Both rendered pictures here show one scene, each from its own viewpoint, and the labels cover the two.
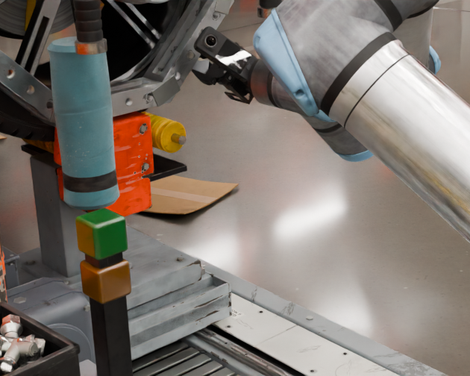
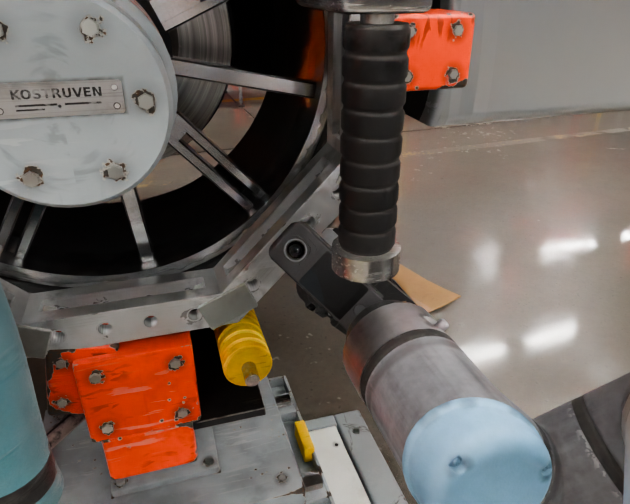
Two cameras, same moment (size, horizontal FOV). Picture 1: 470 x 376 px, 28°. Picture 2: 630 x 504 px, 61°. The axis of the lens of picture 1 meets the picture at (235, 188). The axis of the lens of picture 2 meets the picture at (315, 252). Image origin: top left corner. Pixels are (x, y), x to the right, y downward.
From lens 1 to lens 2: 1.22 m
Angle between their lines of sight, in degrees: 22
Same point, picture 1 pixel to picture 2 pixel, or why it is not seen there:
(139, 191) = (172, 443)
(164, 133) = (229, 362)
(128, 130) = (146, 366)
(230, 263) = not seen: hidden behind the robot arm
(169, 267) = (260, 490)
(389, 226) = not seen: hidden behind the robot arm
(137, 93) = (169, 309)
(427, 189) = not seen: outside the picture
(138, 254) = (244, 443)
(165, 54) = (250, 240)
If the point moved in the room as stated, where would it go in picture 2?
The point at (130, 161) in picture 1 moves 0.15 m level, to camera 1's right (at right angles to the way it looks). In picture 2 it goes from (151, 406) to (273, 448)
